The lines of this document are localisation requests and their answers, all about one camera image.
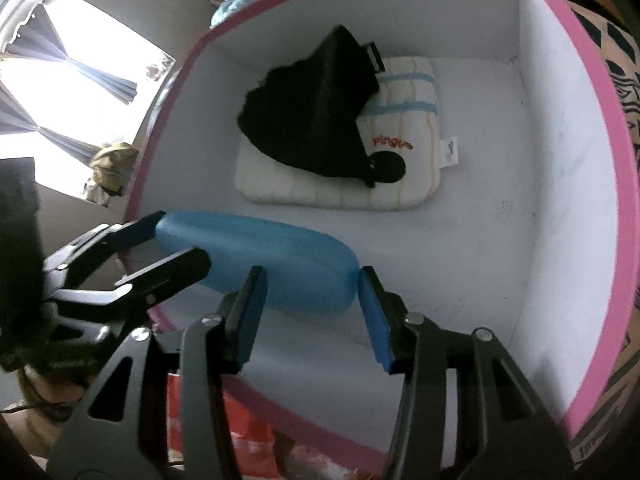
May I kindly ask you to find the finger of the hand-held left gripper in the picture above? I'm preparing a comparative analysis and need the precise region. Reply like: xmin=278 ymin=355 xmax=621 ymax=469
xmin=44 ymin=212 xmax=168 ymax=288
xmin=55 ymin=247 xmax=210 ymax=328

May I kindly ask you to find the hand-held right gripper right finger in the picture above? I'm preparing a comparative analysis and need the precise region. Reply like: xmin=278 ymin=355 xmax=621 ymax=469
xmin=357 ymin=266 xmax=576 ymax=480

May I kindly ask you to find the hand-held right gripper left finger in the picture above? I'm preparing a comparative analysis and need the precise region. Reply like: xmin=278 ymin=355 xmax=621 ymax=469
xmin=47 ymin=265 xmax=268 ymax=480

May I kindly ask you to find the blue glasses case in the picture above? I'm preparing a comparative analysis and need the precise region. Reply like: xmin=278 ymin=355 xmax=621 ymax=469
xmin=154 ymin=211 xmax=361 ymax=315

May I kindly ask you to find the pink cardboard box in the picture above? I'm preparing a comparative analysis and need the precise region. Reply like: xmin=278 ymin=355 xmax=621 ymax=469
xmin=120 ymin=0 xmax=640 ymax=473

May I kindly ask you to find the striped cream zip pouch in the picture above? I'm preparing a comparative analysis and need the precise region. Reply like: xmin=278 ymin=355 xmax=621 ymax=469
xmin=234 ymin=56 xmax=462 ymax=212

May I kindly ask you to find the black cloth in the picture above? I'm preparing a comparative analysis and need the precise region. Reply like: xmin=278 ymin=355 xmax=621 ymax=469
xmin=236 ymin=24 xmax=383 ymax=186

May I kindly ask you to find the olive cloth bag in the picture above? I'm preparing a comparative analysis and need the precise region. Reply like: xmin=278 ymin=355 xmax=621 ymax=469
xmin=82 ymin=142 xmax=141 ymax=206

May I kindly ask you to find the purple tied curtain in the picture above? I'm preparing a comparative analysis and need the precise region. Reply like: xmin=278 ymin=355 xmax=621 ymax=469
xmin=4 ymin=2 xmax=140 ymax=106
xmin=0 ymin=87 xmax=98 ymax=161

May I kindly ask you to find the red plastic packet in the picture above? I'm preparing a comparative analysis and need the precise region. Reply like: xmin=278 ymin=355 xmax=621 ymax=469
xmin=167 ymin=370 xmax=281 ymax=480

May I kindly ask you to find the orange patterned blanket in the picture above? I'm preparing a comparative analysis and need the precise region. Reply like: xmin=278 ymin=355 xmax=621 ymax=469
xmin=565 ymin=0 xmax=640 ymax=471

